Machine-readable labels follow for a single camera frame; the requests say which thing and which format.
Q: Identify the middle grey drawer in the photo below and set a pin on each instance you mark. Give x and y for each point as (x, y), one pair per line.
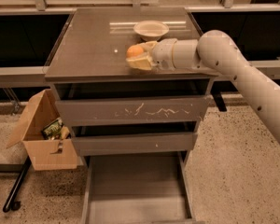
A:
(131, 144)

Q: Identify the yellow packet in box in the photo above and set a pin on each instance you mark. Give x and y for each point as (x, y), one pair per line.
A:
(64, 132)

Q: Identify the bottom grey open drawer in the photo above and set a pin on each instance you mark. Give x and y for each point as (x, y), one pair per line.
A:
(137, 189)

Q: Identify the white bowl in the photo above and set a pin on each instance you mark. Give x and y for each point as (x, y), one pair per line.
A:
(151, 30)

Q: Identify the grey horizontal railing beam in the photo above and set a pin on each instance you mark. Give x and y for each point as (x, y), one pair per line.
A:
(34, 76)

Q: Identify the green snack bag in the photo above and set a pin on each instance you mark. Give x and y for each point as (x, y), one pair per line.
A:
(53, 130)

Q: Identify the top grey drawer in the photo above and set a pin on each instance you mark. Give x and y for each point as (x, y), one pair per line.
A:
(132, 111)

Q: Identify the grey drawer cabinet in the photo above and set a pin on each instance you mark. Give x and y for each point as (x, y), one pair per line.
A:
(90, 64)

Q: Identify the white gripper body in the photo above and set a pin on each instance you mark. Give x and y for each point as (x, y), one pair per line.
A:
(162, 54)

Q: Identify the orange fruit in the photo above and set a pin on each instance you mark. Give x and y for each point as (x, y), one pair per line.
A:
(134, 51)

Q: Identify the open cardboard box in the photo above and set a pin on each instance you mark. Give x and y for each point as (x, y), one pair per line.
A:
(44, 154)

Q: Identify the black metal floor leg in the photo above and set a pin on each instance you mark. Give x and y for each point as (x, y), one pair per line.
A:
(11, 203)

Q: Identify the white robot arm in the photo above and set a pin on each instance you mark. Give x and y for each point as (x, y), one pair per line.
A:
(214, 52)

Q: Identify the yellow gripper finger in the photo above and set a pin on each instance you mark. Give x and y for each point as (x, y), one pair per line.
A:
(148, 46)
(141, 62)

